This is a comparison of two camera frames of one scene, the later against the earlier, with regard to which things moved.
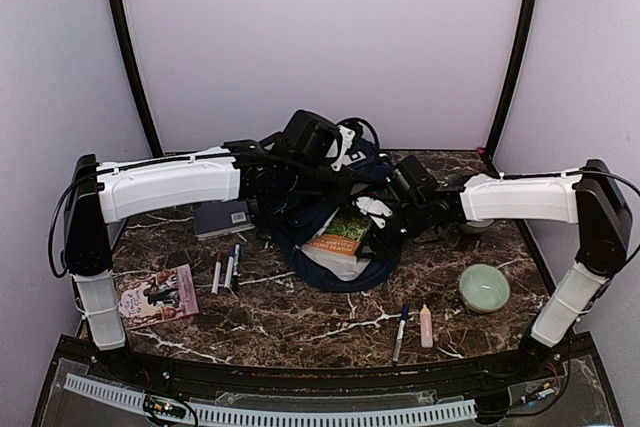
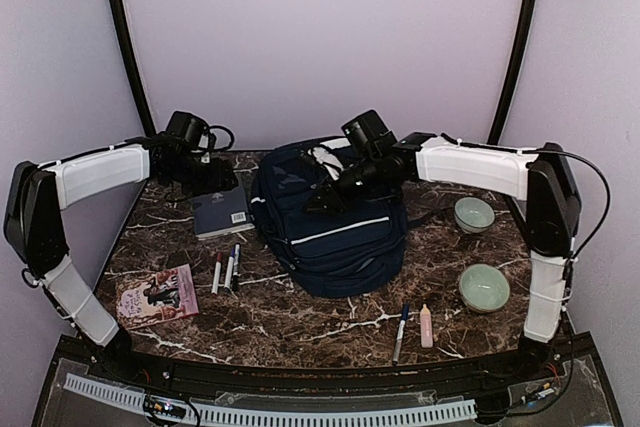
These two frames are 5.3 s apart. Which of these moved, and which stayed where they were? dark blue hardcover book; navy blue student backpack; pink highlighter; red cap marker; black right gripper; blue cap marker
Moved: navy blue student backpack; black right gripper
Stayed: blue cap marker; dark blue hardcover book; red cap marker; pink highlighter
